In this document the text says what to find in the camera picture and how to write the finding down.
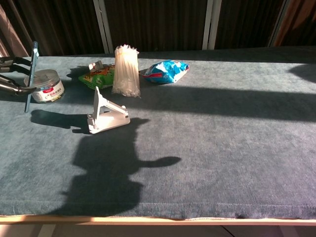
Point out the clear jar with white label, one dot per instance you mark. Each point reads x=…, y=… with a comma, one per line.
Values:
x=48, y=86

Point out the dark pleated curtain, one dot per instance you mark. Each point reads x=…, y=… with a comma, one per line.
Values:
x=61, y=27
x=244, y=24
x=158, y=24

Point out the orange-brown curtain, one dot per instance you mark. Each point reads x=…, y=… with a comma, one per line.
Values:
x=298, y=22

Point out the bundle of clear plastic straws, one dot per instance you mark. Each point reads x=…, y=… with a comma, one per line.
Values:
x=126, y=71

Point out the brown curtain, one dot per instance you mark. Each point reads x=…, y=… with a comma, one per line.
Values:
x=12, y=37

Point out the blue snack bag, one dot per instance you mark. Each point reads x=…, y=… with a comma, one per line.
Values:
x=165, y=71

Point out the black smartphone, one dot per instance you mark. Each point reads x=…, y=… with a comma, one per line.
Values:
x=32, y=74

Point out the white folding phone stand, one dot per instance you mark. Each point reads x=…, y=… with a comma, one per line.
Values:
x=111, y=118

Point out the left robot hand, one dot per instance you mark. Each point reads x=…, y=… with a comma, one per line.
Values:
x=12, y=87

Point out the blue-grey table cloth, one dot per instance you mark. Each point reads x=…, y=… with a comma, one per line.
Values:
x=197, y=148

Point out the white frame post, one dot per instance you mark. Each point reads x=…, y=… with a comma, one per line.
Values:
x=277, y=24
x=211, y=24
x=103, y=27

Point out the green snack bag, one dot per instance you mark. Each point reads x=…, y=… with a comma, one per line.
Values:
x=98, y=76

